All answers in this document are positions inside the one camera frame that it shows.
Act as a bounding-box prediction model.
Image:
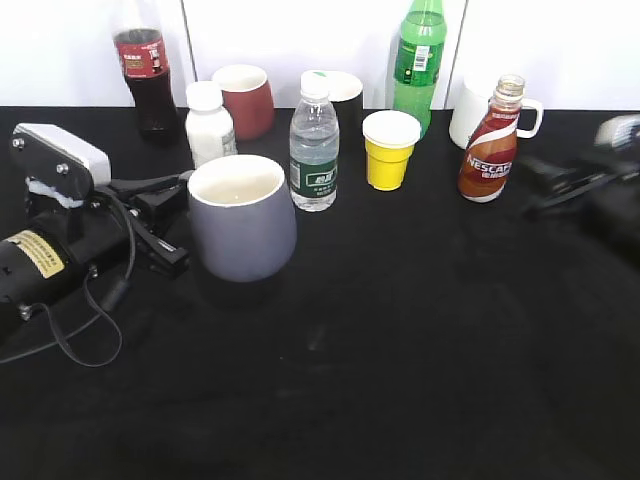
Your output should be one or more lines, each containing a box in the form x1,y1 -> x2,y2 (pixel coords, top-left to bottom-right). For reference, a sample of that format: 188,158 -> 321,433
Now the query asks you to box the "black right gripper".
519,150 -> 639,250

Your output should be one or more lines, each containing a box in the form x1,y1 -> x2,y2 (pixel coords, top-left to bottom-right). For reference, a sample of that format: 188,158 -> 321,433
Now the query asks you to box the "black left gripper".
25,170 -> 194,276

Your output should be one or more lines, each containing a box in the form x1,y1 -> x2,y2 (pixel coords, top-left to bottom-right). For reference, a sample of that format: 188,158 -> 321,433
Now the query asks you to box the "grey ceramic mug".
187,154 -> 297,283

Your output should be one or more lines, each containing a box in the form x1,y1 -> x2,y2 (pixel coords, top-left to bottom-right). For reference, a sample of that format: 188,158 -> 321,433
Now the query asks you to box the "brown Nescafe coffee bottle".
457,74 -> 525,203

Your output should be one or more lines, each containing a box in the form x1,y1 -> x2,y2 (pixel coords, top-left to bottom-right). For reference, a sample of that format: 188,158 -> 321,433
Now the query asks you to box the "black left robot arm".
1,172 -> 191,338

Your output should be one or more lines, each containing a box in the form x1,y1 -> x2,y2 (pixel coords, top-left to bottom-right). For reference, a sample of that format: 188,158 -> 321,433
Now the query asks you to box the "black paper cup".
324,71 -> 363,152

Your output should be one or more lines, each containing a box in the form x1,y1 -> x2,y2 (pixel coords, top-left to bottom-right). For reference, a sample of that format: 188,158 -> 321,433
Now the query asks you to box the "yellow paper cup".
362,110 -> 421,191

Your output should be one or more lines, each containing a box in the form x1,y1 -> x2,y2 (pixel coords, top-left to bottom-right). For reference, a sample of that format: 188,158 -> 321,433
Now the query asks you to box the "green sprite bottle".
393,0 -> 447,139

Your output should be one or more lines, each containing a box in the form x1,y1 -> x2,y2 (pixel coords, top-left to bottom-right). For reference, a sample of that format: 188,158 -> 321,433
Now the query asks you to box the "white milk bottle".
185,81 -> 238,168

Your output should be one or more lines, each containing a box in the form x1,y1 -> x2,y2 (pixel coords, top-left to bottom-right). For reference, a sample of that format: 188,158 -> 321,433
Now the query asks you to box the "red ceramic mug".
211,64 -> 275,141

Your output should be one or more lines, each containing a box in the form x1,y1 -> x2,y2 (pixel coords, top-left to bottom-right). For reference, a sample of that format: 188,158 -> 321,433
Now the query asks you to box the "white ceramic mug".
449,74 -> 544,148

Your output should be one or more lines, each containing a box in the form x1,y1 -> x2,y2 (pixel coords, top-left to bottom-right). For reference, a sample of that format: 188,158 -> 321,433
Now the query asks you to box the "clear water bottle green label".
289,70 -> 340,212

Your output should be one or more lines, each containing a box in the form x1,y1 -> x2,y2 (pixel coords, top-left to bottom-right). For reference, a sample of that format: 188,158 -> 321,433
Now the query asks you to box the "cola bottle red label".
112,1 -> 179,145

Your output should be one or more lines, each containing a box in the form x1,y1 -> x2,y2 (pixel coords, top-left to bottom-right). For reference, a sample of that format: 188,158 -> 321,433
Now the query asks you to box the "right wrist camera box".
594,114 -> 640,151

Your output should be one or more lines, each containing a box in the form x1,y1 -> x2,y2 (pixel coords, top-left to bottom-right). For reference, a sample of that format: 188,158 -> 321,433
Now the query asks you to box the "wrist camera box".
594,114 -> 640,151
10,123 -> 112,209

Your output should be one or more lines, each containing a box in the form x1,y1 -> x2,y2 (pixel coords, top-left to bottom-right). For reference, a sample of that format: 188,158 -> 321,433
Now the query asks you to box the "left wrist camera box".
10,123 -> 112,209

